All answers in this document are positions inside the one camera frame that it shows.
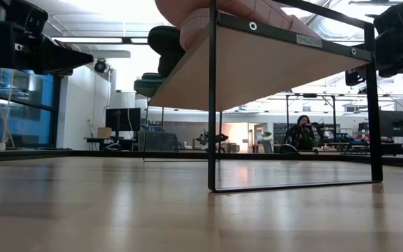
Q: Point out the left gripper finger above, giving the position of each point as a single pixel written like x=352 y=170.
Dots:
x=61 y=57

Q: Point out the person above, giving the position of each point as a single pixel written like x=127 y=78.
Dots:
x=303 y=134

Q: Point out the pink rubber slide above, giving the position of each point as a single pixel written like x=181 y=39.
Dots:
x=194 y=24

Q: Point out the black computer monitor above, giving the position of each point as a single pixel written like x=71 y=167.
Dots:
x=397 y=124
x=122 y=119

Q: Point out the brown cardboard box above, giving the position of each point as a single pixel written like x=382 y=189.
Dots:
x=104 y=133

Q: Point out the black aluminium table frame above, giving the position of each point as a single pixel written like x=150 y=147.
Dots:
x=397 y=161

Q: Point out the round black wall device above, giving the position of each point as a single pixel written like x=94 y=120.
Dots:
x=100 y=66

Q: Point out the black rubber slide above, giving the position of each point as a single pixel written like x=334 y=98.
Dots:
x=164 y=42

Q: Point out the wooden shelf with black frame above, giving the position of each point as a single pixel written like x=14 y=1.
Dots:
x=257 y=63

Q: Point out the green rubber slide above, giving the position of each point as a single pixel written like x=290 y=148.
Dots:
x=147 y=87

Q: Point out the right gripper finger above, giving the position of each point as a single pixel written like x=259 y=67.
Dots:
x=355 y=77

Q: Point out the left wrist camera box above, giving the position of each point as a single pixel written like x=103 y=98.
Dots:
x=30 y=15

